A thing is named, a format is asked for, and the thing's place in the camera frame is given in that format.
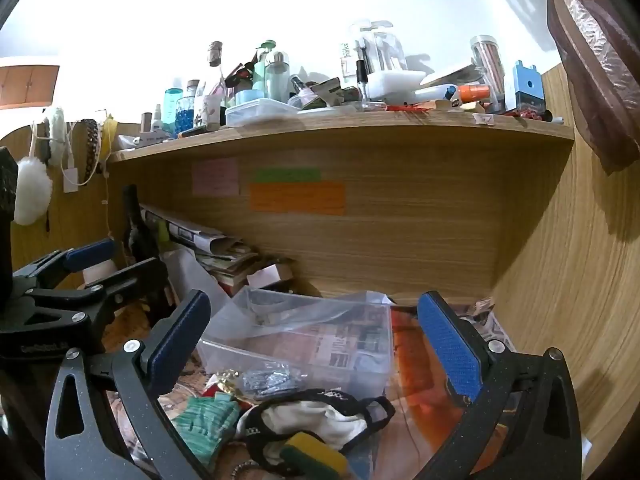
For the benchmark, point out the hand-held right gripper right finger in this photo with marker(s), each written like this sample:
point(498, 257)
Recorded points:
point(450, 350)

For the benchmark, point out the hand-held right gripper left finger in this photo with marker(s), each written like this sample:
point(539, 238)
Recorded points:
point(180, 340)

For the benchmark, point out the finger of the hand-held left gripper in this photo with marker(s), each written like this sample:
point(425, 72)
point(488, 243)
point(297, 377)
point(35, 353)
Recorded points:
point(135, 275)
point(90, 254)

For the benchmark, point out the green knitted cloth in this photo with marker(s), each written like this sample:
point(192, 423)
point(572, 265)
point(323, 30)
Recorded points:
point(210, 417)

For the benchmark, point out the clear plastic box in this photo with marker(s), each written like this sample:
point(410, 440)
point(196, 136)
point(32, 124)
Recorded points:
point(320, 320)

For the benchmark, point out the yellow green sponge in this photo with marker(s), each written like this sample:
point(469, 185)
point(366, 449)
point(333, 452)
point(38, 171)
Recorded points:
point(312, 452)

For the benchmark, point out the dark wine bottle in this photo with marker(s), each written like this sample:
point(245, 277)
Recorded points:
point(135, 230)

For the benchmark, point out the yellow highlighter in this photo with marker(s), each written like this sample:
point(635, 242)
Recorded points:
point(162, 234)

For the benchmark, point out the white paper sheet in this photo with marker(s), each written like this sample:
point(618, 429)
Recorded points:
point(192, 272)

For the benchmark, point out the gold ornament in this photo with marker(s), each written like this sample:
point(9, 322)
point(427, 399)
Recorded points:
point(227, 379)

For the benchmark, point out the newspaper print mat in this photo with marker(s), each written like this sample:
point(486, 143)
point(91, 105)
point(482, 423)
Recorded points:
point(425, 410)

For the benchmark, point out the stack of papers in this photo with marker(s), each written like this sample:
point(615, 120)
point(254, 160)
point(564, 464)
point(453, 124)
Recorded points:
point(210, 245)

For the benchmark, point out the white fluffy duster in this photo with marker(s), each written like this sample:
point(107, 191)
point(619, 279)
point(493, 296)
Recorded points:
point(32, 190)

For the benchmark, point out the small white paper box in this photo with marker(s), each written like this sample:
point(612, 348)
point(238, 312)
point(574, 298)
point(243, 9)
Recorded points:
point(265, 276)

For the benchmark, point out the black lace band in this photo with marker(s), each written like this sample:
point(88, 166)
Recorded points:
point(91, 145)

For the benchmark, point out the yellow ribbon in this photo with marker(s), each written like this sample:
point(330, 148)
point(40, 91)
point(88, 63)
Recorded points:
point(107, 135)

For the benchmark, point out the pink sticky note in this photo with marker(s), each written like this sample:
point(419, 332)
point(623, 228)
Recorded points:
point(215, 176)

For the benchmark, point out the wooden shelf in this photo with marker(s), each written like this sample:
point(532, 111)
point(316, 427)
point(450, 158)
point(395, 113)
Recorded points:
point(400, 220)

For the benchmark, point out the brown tube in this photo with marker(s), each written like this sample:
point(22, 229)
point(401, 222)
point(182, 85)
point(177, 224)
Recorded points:
point(146, 122)

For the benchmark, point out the small white spray bottle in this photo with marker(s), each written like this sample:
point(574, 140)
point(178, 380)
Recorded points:
point(157, 120)

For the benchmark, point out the brown fountain pen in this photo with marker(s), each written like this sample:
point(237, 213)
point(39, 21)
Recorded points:
point(197, 131)

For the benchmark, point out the glass bottle with blue beads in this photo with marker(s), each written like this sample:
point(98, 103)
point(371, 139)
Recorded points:
point(185, 117)

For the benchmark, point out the teal liquid bottle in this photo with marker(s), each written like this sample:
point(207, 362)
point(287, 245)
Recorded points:
point(172, 102)

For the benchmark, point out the orange sticky note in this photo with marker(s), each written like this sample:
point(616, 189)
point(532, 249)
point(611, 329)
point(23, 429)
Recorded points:
point(297, 199)

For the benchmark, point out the green sticky note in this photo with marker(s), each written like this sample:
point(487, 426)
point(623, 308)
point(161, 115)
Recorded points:
point(285, 175)

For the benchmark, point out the clear liquor bottle with label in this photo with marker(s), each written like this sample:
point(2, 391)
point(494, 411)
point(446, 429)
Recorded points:
point(215, 85)

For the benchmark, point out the clear lidded container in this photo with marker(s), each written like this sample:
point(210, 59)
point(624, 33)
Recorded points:
point(265, 111)

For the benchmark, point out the clear bottle with steel cap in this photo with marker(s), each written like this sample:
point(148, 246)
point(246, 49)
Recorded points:
point(276, 82)

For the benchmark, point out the mint green pump bottle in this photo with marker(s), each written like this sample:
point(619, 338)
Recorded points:
point(262, 72)

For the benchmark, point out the red pens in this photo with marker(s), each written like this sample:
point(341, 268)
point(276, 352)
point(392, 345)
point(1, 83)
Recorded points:
point(405, 106)

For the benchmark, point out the white tube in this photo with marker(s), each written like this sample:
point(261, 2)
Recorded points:
point(435, 94)

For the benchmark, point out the orange marker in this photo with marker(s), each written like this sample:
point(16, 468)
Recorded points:
point(472, 92)

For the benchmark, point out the blue plastic block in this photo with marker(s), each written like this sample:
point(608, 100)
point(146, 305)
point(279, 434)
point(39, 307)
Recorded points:
point(527, 85)

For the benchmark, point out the clear jar of sticks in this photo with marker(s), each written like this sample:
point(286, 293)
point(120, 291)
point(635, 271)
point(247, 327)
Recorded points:
point(487, 65)

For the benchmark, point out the clear blister pack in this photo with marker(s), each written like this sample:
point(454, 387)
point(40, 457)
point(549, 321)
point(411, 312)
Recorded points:
point(385, 50)

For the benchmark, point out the pink striped curtain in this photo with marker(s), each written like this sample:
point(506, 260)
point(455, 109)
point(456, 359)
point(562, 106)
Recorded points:
point(595, 75)

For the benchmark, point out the orange wall cabinet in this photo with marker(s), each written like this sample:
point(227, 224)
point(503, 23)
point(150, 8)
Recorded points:
point(27, 85)

